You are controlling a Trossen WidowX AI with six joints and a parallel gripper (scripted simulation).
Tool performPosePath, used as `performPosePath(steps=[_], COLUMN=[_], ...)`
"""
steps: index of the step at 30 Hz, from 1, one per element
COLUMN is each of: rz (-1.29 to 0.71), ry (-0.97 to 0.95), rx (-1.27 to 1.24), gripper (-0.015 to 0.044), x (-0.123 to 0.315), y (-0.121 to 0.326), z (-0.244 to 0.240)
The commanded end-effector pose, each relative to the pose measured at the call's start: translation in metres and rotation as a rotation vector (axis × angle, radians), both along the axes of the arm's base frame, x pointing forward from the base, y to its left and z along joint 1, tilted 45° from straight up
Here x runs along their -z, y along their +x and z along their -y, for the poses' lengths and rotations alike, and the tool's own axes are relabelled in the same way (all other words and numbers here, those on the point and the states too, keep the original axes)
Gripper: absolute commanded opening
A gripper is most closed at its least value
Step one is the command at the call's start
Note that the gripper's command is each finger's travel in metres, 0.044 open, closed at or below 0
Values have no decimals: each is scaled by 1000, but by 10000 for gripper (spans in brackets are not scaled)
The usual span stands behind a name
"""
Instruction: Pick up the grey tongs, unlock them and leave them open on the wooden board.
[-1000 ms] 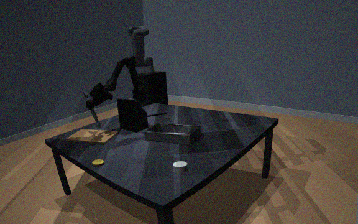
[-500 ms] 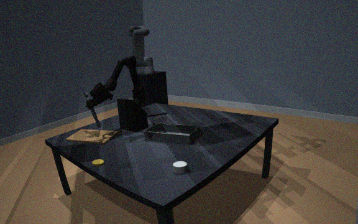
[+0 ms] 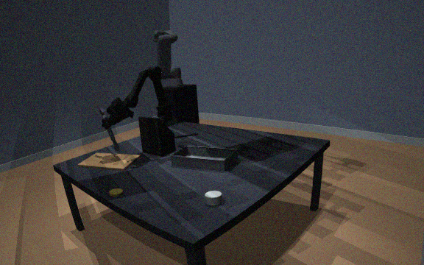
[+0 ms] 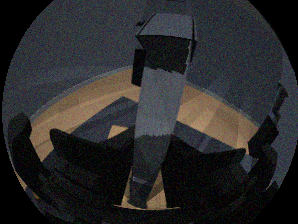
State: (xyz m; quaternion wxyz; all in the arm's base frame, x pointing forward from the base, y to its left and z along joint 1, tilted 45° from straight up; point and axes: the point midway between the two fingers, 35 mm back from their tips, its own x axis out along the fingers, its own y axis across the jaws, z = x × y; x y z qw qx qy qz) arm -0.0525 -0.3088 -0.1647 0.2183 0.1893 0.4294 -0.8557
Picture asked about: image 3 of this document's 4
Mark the light brown wooden board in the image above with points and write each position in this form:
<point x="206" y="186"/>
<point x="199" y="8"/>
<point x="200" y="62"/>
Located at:
<point x="117" y="162"/>

